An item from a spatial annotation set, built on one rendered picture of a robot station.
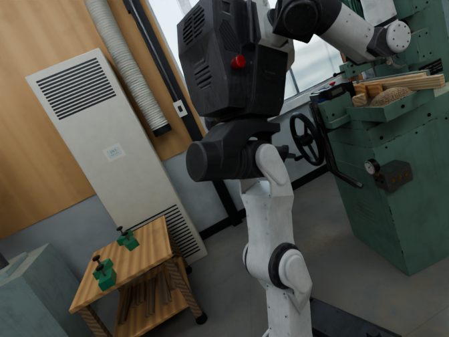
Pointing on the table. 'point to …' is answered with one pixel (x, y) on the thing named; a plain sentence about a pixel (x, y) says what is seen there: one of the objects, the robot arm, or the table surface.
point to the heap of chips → (389, 96)
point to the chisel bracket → (353, 69)
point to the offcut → (359, 99)
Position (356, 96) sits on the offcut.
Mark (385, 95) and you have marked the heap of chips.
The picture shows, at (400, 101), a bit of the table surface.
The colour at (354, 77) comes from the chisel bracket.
